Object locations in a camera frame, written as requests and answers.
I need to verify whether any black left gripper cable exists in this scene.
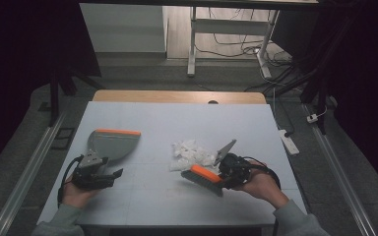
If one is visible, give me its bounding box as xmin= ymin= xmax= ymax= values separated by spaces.
xmin=56 ymin=154 xmax=85 ymax=208

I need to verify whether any bundle of black floor cables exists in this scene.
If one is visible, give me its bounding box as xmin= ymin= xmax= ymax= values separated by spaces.
xmin=195 ymin=7 xmax=298 ymax=93

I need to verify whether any pile of white paper scraps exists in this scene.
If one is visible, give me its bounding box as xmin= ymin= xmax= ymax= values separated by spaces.
xmin=169 ymin=139 xmax=222 ymax=173

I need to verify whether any person's right hand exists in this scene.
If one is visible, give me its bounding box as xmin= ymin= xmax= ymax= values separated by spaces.
xmin=233 ymin=159 xmax=290 ymax=210

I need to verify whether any orange brush with grey bristles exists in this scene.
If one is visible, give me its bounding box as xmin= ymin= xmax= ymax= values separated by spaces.
xmin=180 ymin=163 xmax=226 ymax=198

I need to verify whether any small white adapter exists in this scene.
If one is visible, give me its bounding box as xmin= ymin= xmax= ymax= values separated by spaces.
xmin=306 ymin=112 xmax=320 ymax=125

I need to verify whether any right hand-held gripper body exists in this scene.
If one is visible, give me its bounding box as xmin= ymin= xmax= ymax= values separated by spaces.
xmin=213 ymin=139 xmax=254 ymax=190

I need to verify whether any white cabinet panel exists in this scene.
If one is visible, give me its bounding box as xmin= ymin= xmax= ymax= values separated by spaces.
xmin=80 ymin=2 xmax=169 ymax=54

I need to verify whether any white desk frame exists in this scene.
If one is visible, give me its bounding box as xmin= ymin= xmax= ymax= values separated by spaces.
xmin=186 ymin=5 xmax=281 ymax=80

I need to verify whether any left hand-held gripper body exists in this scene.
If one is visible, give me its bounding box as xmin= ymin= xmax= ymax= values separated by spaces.
xmin=71 ymin=149 xmax=116 ymax=191

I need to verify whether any grey dustpan with orange edge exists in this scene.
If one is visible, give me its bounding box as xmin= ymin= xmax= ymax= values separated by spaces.
xmin=87 ymin=128 xmax=143 ymax=162

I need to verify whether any person's left hand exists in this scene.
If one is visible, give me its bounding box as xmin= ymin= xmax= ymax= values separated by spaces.
xmin=61 ymin=181 xmax=101 ymax=209

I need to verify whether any aluminium rail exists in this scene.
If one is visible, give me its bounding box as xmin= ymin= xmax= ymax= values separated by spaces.
xmin=0 ymin=110 xmax=69 ymax=236
xmin=302 ymin=103 xmax=378 ymax=236

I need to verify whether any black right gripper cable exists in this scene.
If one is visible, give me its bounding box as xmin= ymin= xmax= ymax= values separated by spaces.
xmin=238 ymin=155 xmax=282 ymax=191

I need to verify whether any black stand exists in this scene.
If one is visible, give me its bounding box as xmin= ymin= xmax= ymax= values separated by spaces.
xmin=46 ymin=63 xmax=106 ymax=128
xmin=298 ymin=63 xmax=336 ymax=136

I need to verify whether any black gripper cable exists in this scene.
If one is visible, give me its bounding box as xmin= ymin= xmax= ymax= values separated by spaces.
xmin=56 ymin=154 xmax=85 ymax=208
xmin=238 ymin=155 xmax=282 ymax=191

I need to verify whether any white power strip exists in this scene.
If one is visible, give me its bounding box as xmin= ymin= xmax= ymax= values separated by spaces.
xmin=278 ymin=129 xmax=300 ymax=156

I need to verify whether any black rectangular floor frame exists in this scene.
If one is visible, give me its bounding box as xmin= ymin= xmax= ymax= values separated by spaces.
xmin=50 ymin=126 xmax=77 ymax=151

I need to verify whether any wooden table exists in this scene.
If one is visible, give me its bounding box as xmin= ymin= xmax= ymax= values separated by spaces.
xmin=92 ymin=89 xmax=268 ymax=105

